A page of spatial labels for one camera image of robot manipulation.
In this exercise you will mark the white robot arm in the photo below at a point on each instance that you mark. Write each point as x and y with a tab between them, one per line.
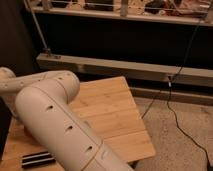
41	102

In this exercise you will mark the metal diagonal rod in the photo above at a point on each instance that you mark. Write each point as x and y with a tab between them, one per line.
46	49

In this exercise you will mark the black white striped box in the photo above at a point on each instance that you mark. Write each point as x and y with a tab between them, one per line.
37	159

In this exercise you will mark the wooden upper shelf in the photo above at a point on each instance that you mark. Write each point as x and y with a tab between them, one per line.
45	6

